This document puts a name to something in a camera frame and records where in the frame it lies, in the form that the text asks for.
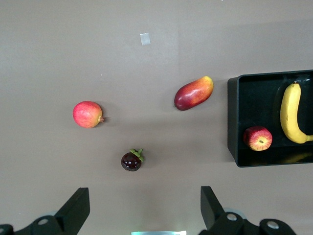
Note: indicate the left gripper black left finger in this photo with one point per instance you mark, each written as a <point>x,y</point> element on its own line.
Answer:
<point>71,215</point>

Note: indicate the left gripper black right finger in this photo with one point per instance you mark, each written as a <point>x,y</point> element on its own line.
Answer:
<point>212,215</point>

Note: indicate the red yellow apple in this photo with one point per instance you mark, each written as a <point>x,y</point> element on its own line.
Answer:
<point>256,138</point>

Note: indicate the black plastic box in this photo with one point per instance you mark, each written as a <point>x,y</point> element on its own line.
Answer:
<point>256,107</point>

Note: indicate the yellow banana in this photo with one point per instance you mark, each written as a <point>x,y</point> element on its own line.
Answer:
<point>289,115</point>

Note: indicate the dark purple mangosteen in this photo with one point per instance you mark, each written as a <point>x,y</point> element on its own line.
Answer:
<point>130,161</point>

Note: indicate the red pink pomegranate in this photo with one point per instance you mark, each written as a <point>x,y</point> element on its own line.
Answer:
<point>86,113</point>

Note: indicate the red yellow mango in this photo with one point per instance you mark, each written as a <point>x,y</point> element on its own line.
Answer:
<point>193,94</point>

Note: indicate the small grey tape patch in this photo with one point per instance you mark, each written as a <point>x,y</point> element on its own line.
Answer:
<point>145,39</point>

